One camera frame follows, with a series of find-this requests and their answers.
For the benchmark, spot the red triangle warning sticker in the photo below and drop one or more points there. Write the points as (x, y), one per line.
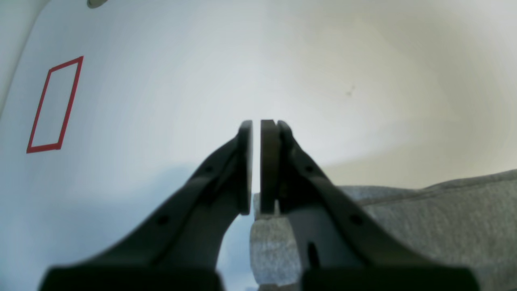
(55, 106)

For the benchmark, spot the grey T-shirt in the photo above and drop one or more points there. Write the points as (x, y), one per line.
(470, 222)

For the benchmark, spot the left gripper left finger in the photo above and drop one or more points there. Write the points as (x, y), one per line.
(176, 248)

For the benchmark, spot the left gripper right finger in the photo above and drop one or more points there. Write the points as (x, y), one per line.
(340, 247)

